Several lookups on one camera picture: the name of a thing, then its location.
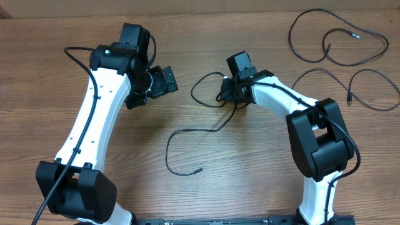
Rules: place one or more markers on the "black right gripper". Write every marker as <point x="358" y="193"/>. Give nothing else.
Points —
<point x="227" y="92"/>

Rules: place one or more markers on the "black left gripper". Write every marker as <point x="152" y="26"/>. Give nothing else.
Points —
<point x="162" y="87"/>

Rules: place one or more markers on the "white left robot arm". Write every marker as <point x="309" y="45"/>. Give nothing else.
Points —
<point x="120" y="74"/>

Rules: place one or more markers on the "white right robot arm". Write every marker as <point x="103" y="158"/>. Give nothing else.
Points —
<point x="320" y="143"/>

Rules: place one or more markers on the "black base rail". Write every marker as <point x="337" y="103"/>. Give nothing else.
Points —
<point x="215" y="221"/>

